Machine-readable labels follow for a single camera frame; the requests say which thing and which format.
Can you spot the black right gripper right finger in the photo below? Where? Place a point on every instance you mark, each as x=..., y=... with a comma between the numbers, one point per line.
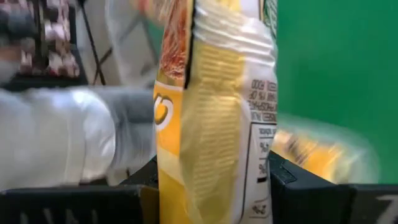
x=311, y=205

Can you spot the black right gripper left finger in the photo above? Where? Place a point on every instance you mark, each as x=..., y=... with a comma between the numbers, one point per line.
x=77, y=205

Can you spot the yellow creamy chicken ramen packet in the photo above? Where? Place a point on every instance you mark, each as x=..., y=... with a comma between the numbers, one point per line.
x=314, y=155
x=211, y=124

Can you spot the clear plastic bin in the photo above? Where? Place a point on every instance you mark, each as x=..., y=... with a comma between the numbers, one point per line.
x=62, y=140

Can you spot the green table mat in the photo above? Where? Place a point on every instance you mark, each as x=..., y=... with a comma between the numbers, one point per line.
x=342, y=62

